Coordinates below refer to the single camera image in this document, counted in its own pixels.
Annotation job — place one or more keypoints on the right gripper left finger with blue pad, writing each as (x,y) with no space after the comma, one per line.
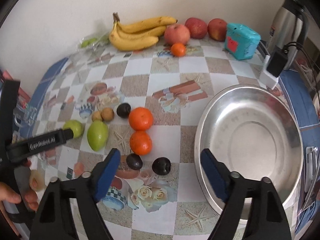
(62,200)

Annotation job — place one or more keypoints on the oval green mango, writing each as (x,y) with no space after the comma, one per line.
(97,135)

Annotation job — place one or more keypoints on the brown longan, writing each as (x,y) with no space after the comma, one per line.
(96,116)
(107,114)

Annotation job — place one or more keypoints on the red apple right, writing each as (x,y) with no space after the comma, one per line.
(217,29)

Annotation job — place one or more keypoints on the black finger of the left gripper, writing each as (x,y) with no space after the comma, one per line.
(38,144)

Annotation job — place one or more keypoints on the white power strip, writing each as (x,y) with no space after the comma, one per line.
(268,79)

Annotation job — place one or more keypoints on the red apple middle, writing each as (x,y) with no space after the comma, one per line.
(197,28)

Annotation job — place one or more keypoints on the steel bowl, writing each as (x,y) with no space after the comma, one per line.
(254,133)

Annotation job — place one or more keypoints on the teal plastic box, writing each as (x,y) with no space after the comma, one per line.
(241,41)

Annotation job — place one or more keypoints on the dark plum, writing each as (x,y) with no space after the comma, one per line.
(161,166)
(123,110)
(134,161)

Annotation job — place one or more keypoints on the round green apple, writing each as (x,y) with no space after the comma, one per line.
(76,127)

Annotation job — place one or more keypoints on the phone on white stand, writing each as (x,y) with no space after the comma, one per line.
(309,181)

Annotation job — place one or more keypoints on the yellow banana bunch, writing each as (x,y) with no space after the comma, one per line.
(139,35)

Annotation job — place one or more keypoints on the black power adapter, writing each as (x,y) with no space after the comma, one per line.
(277,62)

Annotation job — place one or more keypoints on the small tangerine near apples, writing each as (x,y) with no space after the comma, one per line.
(178,50)

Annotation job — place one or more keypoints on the pale red apple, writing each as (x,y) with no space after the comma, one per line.
(177,33)

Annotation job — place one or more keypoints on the steel electric kettle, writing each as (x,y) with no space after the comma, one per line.
(288,30)

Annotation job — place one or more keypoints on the person's left hand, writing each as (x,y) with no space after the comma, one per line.
(18,199)

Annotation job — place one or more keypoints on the orange tangerine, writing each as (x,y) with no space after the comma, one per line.
(140,119)
(140,143)

